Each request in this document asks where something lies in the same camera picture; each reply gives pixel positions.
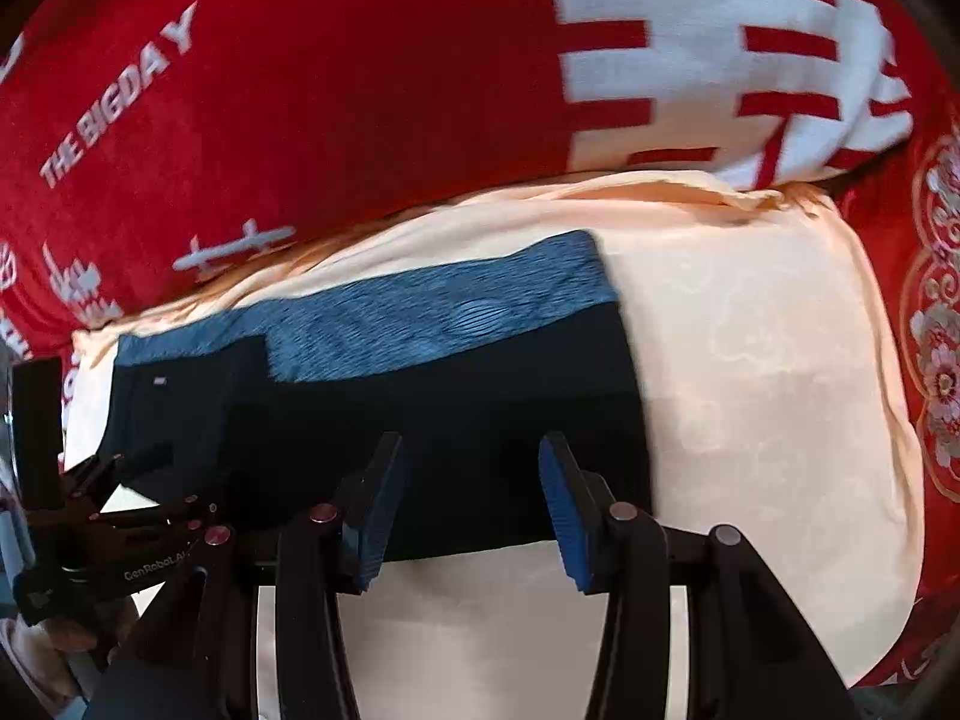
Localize black pants blue trim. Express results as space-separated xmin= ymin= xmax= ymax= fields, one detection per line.
xmin=101 ymin=231 xmax=652 ymax=561

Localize peach cushion cover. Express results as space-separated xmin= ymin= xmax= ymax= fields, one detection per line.
xmin=62 ymin=167 xmax=926 ymax=720

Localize red blanket white characters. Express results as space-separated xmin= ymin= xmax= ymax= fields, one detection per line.
xmin=2 ymin=0 xmax=958 ymax=369

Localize red embroidered floral cushion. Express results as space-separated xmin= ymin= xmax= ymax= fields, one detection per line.
xmin=835 ymin=115 xmax=958 ymax=686

